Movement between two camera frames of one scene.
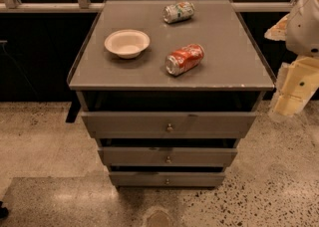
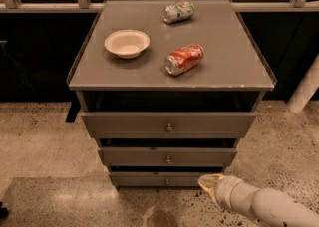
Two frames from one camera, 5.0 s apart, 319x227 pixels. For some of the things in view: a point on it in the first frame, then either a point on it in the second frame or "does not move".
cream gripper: (304, 27) → (225, 190)
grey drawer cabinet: (167, 88) does not move
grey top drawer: (169, 124) does not move
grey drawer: (167, 156) does not move
